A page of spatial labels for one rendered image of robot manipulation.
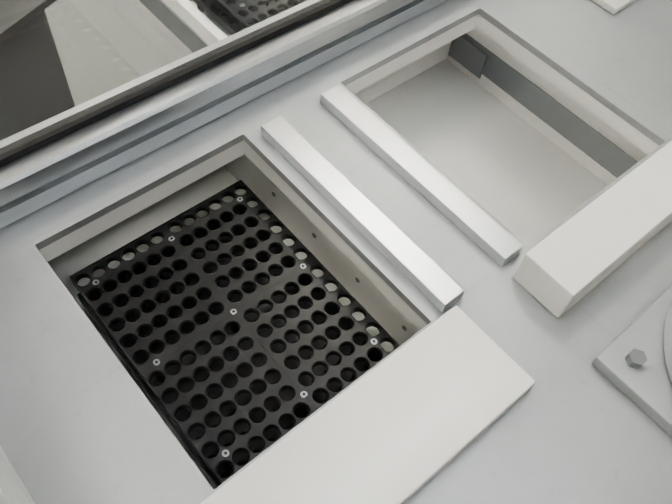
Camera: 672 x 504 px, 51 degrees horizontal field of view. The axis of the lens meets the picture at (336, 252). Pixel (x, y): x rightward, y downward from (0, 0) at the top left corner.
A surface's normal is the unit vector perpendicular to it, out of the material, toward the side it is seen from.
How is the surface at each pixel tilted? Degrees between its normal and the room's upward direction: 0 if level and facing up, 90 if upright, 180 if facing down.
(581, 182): 0
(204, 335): 0
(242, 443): 0
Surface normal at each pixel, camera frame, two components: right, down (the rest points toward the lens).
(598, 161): -0.76, 0.51
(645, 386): 0.07, -0.56
